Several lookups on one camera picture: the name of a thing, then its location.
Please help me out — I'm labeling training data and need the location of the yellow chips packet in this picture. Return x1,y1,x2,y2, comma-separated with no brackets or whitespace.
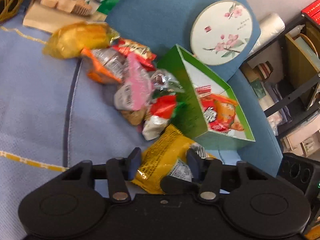
132,125,215,194

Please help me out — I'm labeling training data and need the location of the red checkered snack packet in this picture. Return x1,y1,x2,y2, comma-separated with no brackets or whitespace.
196,86,229,133

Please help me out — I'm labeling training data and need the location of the yellow orange snack packet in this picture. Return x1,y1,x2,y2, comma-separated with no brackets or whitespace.
213,94,244,131

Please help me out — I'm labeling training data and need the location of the orange clear snack packet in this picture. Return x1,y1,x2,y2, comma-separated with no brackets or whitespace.
81,48,126,85

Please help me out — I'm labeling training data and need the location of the yellow cake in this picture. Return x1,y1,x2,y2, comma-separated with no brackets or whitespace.
42,22,120,59

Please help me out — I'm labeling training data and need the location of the green cardboard box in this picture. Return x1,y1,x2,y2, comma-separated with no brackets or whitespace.
157,45,255,150

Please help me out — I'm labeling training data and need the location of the pink wrapped snack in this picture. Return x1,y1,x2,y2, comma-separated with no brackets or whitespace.
113,52,153,111

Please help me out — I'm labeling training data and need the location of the red white snack packet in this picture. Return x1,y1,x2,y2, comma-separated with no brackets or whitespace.
112,38,157,72

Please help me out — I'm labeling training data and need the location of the striped ceramic vase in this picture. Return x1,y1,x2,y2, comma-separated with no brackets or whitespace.
253,61,273,81

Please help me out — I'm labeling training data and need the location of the black metal shelf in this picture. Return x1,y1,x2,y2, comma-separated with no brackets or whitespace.
240,14,319,139

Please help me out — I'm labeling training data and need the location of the round floral fan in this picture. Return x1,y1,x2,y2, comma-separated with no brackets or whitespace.
190,0,253,66

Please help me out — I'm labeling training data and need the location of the large beige cereal snack bag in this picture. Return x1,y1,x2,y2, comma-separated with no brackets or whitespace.
23,0,120,33

